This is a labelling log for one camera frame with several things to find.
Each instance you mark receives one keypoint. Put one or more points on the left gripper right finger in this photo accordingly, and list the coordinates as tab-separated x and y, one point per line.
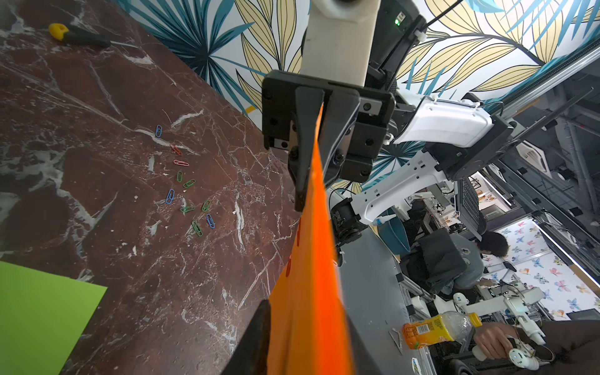
363	361

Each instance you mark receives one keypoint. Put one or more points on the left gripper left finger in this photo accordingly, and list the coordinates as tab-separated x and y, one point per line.
250	355

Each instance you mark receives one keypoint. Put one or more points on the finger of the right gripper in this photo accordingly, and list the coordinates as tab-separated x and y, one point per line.
308	110
339	116

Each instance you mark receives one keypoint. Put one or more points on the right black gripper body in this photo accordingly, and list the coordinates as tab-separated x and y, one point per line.
363	140

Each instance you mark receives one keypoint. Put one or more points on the orange paper sheet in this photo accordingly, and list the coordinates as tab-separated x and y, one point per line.
309	331

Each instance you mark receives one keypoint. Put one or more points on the green paperclip lowest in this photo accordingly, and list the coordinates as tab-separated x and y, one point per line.
197	229

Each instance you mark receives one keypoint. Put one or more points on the light blue paperclip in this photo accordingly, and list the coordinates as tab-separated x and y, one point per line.
170	196

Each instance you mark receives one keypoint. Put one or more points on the lime green paper sheet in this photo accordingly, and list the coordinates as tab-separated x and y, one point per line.
42	318

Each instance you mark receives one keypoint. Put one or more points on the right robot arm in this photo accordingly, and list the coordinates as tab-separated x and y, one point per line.
459	138

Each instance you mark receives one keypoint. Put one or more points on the operator hand in background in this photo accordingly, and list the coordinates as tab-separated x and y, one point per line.
493	339

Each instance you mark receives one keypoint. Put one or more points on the red paperclip on orange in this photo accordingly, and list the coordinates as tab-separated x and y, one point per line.
288	268

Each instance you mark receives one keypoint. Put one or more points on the plastic juice bottle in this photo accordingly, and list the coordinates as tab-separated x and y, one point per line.
446	327

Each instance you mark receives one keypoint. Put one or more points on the pink paperclip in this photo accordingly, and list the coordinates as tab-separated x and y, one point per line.
181	163

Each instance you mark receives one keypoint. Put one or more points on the seated person in background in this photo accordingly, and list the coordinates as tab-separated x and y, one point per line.
446	263

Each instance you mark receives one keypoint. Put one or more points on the small black orange tool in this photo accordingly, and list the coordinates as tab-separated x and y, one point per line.
73	35

